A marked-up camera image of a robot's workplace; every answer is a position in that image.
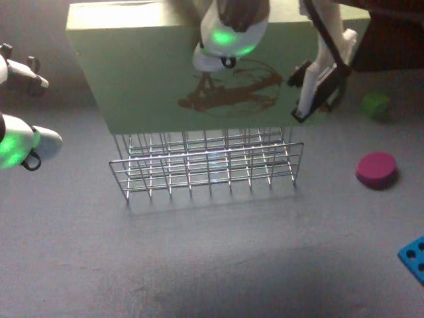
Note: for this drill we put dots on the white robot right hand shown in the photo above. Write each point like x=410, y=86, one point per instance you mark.
x=326, y=39

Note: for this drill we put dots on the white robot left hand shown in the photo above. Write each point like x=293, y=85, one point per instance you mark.
x=20, y=74

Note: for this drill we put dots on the pale green book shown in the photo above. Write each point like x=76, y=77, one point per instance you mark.
x=139, y=83

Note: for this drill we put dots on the green toy cube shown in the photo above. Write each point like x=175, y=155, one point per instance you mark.
x=376, y=106

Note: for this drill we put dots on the magenta round disc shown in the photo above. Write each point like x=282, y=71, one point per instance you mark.
x=376, y=169

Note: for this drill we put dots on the grey table cloth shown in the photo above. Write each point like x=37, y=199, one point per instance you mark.
x=99, y=248

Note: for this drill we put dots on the blue block with holes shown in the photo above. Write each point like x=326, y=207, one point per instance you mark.
x=414, y=258

